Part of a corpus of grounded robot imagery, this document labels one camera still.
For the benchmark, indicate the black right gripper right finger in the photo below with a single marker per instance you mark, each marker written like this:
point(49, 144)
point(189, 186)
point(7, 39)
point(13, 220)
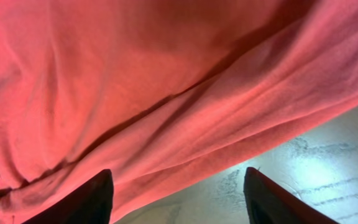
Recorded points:
point(267, 202)

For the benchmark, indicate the red orange t-shirt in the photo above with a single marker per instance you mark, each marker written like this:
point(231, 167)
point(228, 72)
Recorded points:
point(161, 93)

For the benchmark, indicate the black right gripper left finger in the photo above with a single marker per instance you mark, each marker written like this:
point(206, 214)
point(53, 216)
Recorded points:
point(91, 203)

